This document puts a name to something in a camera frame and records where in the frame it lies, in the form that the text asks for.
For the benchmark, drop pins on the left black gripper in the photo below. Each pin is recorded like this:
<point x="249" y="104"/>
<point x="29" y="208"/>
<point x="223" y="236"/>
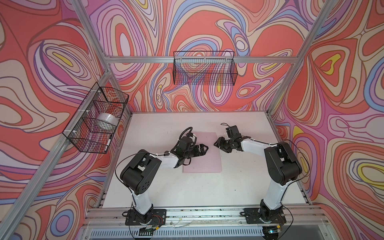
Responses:
<point x="202" y="153"/>

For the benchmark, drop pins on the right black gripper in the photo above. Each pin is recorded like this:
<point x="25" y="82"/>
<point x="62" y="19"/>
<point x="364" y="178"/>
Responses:
<point x="220" y="143"/>

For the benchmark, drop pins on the pink folder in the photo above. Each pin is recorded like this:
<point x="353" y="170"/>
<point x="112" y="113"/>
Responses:
<point x="211" y="161"/>

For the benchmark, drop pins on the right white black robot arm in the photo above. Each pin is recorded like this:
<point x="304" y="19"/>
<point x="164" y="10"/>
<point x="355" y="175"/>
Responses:
<point x="282" y="165"/>

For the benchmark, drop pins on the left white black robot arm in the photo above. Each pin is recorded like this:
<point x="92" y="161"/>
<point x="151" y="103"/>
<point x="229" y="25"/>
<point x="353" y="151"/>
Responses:
<point x="140" y="172"/>

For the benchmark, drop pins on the white tape roll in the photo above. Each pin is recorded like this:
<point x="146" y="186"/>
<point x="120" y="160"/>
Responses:
<point x="107" y="122"/>

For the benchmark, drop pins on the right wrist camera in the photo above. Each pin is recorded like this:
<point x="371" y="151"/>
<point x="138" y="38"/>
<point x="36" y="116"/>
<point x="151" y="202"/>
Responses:
<point x="233" y="133"/>

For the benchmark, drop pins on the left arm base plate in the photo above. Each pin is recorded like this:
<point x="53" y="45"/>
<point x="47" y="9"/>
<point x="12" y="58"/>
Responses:
<point x="156" y="217"/>

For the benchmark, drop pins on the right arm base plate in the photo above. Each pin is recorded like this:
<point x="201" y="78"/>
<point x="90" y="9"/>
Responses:
<point x="264" y="216"/>

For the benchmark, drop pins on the black wire basket back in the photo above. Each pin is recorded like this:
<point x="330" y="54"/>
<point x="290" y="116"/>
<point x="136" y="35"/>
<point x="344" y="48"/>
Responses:
<point x="207" y="68"/>

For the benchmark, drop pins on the black wire basket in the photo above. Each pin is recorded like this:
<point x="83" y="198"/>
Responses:
<point x="82" y="131"/>
<point x="207" y="68"/>

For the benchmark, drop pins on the aluminium mounting rail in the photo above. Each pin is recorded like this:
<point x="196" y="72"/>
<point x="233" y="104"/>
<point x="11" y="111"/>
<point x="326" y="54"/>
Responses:
<point x="177" y="217"/>

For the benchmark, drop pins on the black wire basket left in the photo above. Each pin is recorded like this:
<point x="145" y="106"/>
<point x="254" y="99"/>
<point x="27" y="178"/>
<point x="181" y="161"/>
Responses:
<point x="82" y="131"/>

